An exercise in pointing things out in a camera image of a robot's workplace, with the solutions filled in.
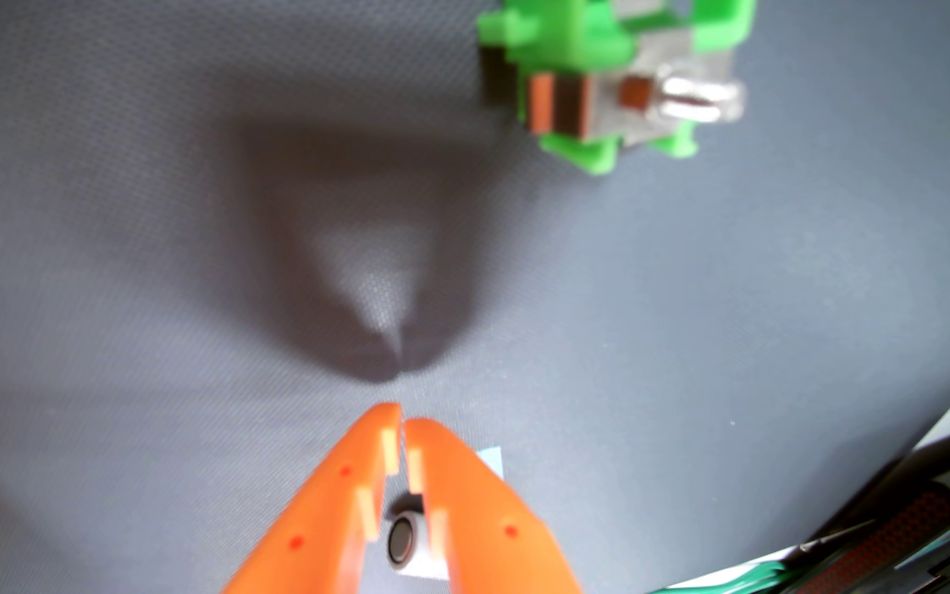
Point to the white cylindrical battery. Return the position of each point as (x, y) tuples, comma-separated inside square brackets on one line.
[(401, 540)]

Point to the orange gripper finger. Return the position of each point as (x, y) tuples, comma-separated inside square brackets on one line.
[(491, 544), (318, 528)]

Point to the grey fabric mat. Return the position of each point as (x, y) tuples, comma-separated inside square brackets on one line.
[(112, 247)]

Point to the green battery holder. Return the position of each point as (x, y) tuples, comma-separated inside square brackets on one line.
[(574, 33)]

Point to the blue tape piece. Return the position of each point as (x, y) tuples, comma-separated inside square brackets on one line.
[(491, 460)]

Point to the black device with red mesh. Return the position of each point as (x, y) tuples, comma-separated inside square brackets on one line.
[(895, 536)]

